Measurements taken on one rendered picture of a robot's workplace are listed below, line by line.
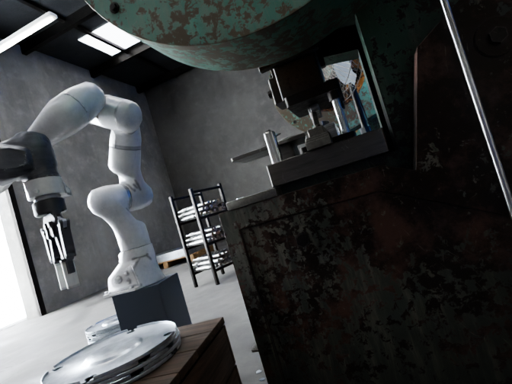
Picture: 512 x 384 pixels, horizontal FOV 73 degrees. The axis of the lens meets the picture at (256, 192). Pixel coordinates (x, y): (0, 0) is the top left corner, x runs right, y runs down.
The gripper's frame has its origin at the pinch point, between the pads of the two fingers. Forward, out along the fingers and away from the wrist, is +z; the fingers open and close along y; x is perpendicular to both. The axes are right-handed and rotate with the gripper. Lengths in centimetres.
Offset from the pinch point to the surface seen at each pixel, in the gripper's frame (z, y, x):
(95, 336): 35, -85, 39
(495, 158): 1, 92, 46
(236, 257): 7.7, 33.8, 27.5
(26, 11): -377, -401, 190
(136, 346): 19.2, 21.3, 2.0
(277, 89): -36, 45, 54
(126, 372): 20.8, 28.7, -5.1
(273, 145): -18, 47, 40
